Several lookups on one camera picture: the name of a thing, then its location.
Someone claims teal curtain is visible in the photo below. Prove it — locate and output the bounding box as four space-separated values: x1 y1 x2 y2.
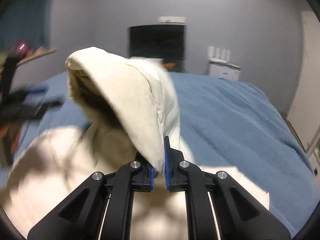
1 0 52 51

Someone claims pink round ornament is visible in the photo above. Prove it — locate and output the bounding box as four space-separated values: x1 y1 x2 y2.
14 40 29 56

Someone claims blue fleece bed blanket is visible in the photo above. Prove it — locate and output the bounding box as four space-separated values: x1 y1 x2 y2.
0 71 320 238

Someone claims black wall monitor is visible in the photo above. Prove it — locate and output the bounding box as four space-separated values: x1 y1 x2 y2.
128 24 185 60

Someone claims cream hooded puffer jacket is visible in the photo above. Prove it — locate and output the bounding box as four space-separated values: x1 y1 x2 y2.
0 46 271 240

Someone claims white cabinet under router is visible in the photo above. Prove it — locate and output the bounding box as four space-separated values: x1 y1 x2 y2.
207 57 241 81

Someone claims white wardrobe door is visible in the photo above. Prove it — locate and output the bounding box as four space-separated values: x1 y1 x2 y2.
287 11 319 149

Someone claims wooden wall shelf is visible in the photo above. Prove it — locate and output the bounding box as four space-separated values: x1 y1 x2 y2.
16 48 57 66

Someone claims white wifi router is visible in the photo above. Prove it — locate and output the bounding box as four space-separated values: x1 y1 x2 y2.
207 46 231 62

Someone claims white power strip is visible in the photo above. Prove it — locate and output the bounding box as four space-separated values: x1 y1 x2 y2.
157 16 186 24

